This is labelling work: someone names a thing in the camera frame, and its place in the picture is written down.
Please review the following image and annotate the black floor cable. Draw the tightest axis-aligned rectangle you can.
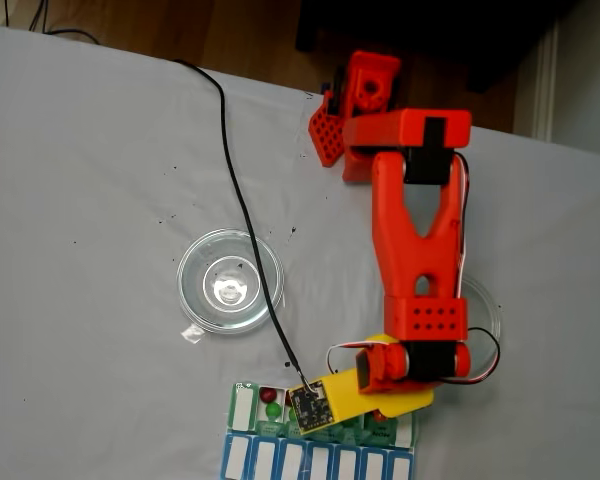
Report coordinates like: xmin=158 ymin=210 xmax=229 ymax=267
xmin=2 ymin=0 xmax=101 ymax=46

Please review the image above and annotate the green weekly pill organiser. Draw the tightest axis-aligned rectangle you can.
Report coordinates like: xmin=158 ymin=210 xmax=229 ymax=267
xmin=228 ymin=381 xmax=420 ymax=450

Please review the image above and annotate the white gripper motor wire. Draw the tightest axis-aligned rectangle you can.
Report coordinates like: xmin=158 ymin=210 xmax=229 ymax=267
xmin=325 ymin=340 xmax=377 ymax=376

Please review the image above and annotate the white table cloth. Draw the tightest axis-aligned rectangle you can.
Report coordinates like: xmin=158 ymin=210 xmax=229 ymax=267
xmin=0 ymin=24 xmax=600 ymax=480

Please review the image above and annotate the blue weekly pill organiser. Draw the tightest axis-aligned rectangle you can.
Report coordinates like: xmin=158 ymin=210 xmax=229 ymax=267
xmin=221 ymin=432 xmax=414 ymax=480

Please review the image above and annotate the glass bowl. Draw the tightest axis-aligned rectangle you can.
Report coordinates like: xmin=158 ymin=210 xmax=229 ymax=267
xmin=459 ymin=277 xmax=502 ymax=372
xmin=176 ymin=228 xmax=286 ymax=336

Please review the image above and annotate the white red servo wire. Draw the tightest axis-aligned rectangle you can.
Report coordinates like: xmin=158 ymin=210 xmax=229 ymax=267
xmin=437 ymin=152 xmax=502 ymax=387

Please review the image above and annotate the black camera cable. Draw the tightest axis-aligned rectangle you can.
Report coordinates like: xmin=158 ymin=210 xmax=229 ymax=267
xmin=172 ymin=58 xmax=326 ymax=399

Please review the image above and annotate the camera board on yellow mount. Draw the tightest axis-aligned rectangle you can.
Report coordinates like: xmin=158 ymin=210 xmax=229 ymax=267
xmin=286 ymin=368 xmax=377 ymax=434

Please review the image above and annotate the black furniture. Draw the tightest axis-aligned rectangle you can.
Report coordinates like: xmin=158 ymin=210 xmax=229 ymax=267
xmin=294 ymin=0 xmax=581 ymax=95

